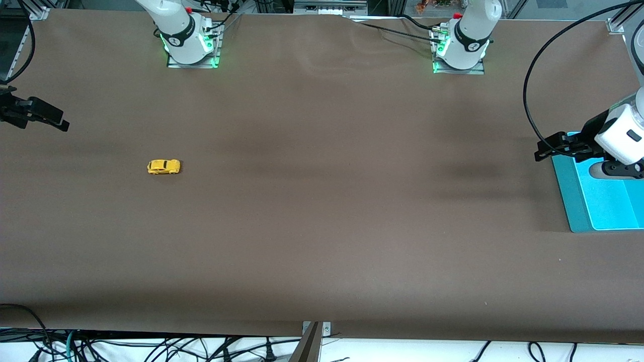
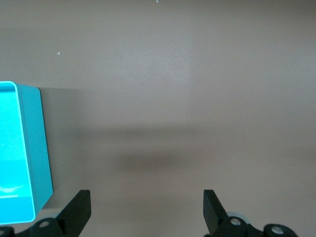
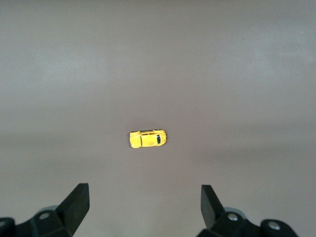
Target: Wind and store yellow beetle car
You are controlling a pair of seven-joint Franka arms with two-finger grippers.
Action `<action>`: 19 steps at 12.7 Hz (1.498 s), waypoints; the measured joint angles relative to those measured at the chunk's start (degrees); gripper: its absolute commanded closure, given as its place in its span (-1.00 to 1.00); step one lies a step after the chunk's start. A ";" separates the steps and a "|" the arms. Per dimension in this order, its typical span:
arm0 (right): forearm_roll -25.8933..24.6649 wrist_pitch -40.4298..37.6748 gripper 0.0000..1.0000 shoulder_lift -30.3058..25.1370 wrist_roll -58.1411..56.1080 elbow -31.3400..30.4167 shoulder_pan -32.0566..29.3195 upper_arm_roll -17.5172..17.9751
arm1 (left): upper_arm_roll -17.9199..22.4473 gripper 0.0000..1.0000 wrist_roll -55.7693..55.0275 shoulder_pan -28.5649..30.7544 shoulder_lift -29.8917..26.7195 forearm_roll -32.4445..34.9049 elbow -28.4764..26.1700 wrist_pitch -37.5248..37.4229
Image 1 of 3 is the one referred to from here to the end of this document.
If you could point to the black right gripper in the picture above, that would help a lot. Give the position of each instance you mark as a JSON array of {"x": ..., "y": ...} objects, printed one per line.
[{"x": 7, "y": 111}]

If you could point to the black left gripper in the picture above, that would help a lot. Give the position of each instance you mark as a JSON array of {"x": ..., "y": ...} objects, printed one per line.
[{"x": 589, "y": 130}]

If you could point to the yellow beetle toy car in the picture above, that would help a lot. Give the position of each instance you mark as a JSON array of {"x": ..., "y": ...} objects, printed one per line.
[{"x": 163, "y": 166}]

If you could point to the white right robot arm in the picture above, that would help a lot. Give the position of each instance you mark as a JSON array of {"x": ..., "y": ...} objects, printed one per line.
[{"x": 181, "y": 35}]

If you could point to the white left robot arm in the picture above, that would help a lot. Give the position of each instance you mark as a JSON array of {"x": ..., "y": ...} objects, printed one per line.
[{"x": 470, "y": 35}]

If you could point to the teal plastic bin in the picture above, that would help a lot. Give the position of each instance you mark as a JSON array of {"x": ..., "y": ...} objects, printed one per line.
[{"x": 604, "y": 211}]

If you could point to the brown table cover sheet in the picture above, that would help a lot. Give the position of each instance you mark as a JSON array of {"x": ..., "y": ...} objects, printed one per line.
[{"x": 322, "y": 216}]

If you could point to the brown table leg beam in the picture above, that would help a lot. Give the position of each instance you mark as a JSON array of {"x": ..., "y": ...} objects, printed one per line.
[{"x": 308, "y": 347}]

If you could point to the aluminium frame corner profile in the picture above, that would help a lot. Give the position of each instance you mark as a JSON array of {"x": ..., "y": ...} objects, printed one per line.
[
  {"x": 30, "y": 35},
  {"x": 621, "y": 20}
]

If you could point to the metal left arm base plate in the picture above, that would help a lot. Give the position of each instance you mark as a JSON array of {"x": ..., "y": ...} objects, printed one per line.
[{"x": 460, "y": 72}]

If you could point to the silver metal rail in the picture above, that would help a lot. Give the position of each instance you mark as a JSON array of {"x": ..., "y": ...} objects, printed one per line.
[{"x": 329, "y": 7}]

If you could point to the metal table edge bracket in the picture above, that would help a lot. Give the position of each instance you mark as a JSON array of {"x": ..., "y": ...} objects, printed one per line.
[{"x": 326, "y": 329}]

